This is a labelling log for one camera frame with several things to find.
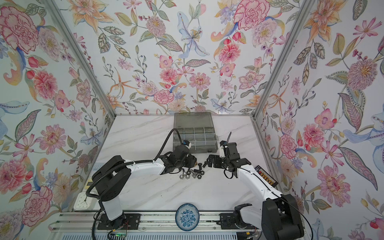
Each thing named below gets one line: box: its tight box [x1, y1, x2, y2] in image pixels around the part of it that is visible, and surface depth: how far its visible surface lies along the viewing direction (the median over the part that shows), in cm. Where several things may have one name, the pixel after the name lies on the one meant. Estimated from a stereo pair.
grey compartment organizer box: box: [173, 112, 219, 154], surface depth 111 cm
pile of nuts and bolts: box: [179, 168, 205, 180], surface depth 92 cm
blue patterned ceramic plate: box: [175, 203, 200, 232], surface depth 76 cm
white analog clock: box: [73, 192, 95, 211], surface depth 79 cm
